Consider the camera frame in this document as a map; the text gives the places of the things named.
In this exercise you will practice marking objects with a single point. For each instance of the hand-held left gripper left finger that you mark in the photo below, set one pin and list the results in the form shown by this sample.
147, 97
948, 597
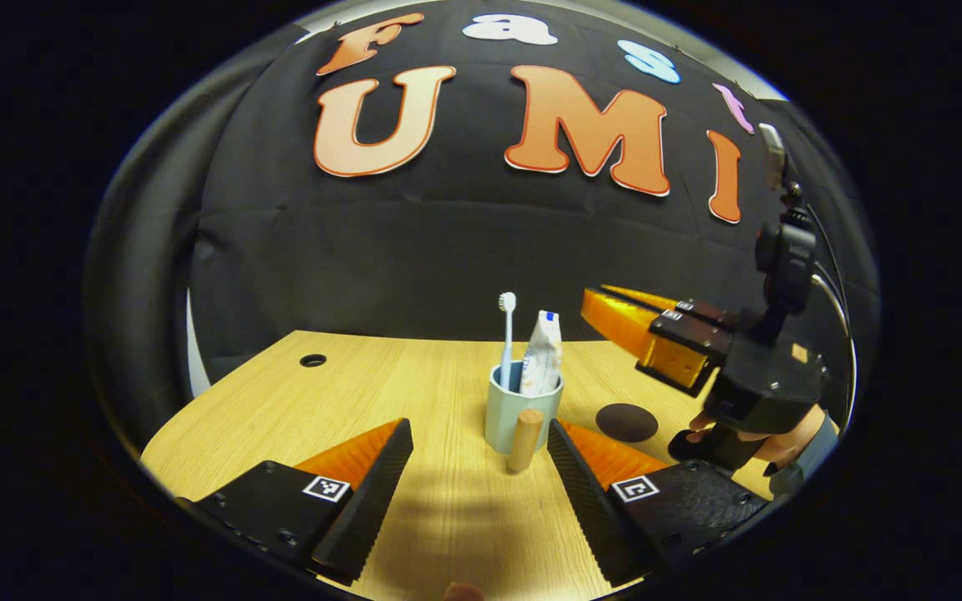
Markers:
372, 492

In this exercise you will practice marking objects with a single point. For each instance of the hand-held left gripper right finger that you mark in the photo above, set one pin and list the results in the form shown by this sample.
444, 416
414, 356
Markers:
585, 492

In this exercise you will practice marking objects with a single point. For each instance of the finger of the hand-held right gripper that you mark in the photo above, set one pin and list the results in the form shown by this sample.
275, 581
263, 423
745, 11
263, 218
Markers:
698, 310
656, 342

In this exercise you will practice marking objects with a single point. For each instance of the dark brown round coaster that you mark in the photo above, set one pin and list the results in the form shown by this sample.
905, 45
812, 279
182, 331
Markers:
627, 422

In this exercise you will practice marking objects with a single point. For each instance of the pale blue cup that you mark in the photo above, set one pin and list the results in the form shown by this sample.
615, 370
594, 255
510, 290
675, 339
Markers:
502, 417

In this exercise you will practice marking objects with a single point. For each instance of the white toothpaste tube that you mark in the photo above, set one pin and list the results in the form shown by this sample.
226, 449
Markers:
541, 351

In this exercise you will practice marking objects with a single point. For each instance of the white toothbrush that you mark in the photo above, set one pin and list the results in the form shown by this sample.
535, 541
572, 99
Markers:
507, 334

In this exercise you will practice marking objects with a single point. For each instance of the wooden desktop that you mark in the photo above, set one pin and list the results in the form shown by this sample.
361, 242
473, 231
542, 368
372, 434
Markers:
381, 384

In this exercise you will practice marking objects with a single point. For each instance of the black backdrop cloth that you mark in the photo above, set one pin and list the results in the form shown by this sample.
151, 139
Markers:
448, 250

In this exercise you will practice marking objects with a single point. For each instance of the plain black cloth panel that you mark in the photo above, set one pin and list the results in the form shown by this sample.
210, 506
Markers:
139, 292

